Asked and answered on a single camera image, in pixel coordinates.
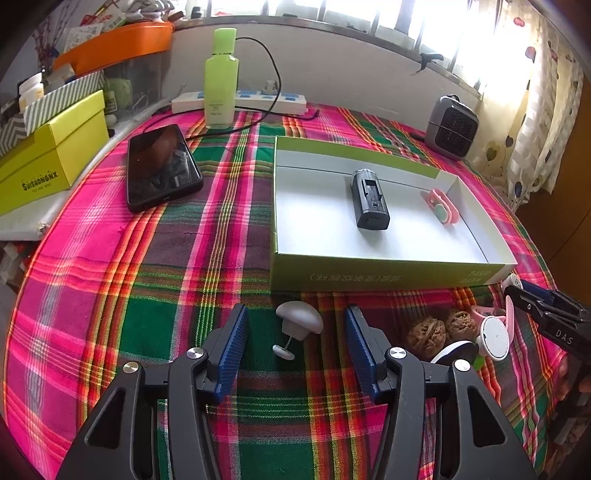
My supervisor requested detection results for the smooth brown walnut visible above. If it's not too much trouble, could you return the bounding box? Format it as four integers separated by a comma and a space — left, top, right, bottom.
406, 316, 447, 358

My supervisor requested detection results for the grey small heater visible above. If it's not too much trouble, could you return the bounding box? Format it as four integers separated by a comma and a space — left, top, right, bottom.
425, 95, 478, 161

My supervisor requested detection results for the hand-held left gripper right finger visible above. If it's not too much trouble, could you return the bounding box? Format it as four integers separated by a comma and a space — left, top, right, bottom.
345, 304, 539, 480

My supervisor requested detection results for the plaid tablecloth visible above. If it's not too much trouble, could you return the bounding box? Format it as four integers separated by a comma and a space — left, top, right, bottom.
4, 102, 570, 480

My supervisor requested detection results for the white round disc holder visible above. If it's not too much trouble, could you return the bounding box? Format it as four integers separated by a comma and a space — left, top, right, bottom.
478, 316, 512, 361

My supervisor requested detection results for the black charging cable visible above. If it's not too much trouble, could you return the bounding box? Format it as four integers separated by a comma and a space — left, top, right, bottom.
143, 105, 323, 141

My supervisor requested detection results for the wrinkled dark brown walnut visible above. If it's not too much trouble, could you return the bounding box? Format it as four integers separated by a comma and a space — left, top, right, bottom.
444, 308, 478, 343

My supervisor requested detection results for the yellow cardboard box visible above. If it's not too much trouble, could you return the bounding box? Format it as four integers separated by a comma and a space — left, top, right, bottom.
0, 90, 110, 217

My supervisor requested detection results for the heart-patterned curtain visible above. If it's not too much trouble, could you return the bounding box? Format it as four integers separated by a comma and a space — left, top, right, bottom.
462, 9, 583, 208

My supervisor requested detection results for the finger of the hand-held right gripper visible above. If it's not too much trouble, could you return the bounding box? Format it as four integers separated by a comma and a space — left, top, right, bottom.
503, 285, 556, 325
522, 280, 591, 324

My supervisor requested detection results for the green and white cardboard box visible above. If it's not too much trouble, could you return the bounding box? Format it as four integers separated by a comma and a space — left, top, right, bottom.
269, 135, 519, 292

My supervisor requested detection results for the black smartphone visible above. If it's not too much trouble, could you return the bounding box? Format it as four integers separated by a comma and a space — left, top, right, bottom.
126, 124, 204, 213

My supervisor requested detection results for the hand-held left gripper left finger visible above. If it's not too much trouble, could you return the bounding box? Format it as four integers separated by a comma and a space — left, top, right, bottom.
55, 304, 252, 480

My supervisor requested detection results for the clear storage bin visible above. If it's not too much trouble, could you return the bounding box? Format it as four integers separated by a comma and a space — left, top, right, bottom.
102, 48, 174, 126

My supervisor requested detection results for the pink and green oval gadget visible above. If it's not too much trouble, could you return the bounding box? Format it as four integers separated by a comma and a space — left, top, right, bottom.
421, 188, 460, 225

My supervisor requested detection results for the black power cable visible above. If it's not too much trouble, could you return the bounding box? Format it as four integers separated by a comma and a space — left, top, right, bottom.
233, 36, 283, 116

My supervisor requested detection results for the light green bottle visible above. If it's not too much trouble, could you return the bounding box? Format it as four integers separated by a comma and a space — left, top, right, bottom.
204, 28, 240, 130

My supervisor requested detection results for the black and white whale-shaped gadget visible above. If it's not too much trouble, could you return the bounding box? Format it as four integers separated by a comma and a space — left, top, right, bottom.
429, 340, 480, 365

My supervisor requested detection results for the pile of paper packets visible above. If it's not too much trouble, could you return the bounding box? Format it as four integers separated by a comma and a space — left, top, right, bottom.
60, 0, 139, 52

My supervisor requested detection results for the grey striped box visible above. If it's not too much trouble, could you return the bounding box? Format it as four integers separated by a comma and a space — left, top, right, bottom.
0, 69, 106, 158

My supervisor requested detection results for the white mushroom-shaped hook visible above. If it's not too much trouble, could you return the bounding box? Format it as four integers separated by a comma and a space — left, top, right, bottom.
273, 301, 324, 360

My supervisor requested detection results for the white power strip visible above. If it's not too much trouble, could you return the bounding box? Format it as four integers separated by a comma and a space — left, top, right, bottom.
171, 90, 308, 116

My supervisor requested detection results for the white jar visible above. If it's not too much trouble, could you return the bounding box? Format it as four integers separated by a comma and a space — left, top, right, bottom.
17, 74, 47, 110

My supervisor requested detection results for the green round thing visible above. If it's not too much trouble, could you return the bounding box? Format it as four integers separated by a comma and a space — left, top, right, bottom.
104, 76, 134, 110

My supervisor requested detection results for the black rectangular device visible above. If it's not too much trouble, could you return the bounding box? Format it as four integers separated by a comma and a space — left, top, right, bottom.
351, 169, 391, 230

